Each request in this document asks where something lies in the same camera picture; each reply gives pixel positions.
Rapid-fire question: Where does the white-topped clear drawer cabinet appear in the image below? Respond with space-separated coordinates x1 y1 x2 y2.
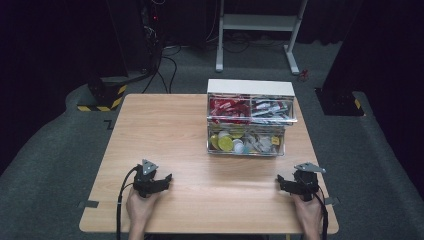
206 78 299 157

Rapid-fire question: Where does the person's left hand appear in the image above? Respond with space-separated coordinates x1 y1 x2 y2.
125 188 162 232

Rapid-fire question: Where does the clear drawer with sachets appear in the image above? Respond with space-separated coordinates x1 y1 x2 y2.
206 94 299 127

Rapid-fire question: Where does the person's right hand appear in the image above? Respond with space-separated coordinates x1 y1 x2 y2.
291 193 324 234

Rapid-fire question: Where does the clear drawer with capsules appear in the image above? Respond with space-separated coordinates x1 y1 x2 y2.
206 122 287 157

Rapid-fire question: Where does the dark equipment rack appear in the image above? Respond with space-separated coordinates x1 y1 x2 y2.
139 0 166 73

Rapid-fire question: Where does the pile of white packets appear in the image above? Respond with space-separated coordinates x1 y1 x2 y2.
244 132 274 155

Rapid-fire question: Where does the large yellow-green capsule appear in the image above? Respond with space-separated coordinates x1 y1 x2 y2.
217 135 235 153

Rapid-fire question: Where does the black floor cable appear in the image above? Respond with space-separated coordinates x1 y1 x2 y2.
161 55 178 95
141 54 164 95

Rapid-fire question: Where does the pile of red sachets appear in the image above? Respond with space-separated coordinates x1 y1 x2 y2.
209 96 252 125

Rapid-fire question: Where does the black base with yellow mark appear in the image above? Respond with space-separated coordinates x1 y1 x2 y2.
314 87 365 117

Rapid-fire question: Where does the pile of grey sachets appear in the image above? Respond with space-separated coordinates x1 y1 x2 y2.
250 97 292 123

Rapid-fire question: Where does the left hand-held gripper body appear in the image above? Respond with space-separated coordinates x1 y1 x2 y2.
132 158 160 199

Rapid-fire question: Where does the white metal stand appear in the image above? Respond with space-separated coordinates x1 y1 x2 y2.
215 0 310 76

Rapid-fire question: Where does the black yellow striped stand base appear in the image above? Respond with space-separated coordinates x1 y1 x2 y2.
76 76 129 113

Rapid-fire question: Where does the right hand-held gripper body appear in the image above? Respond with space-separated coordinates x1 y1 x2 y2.
292 161 327 203

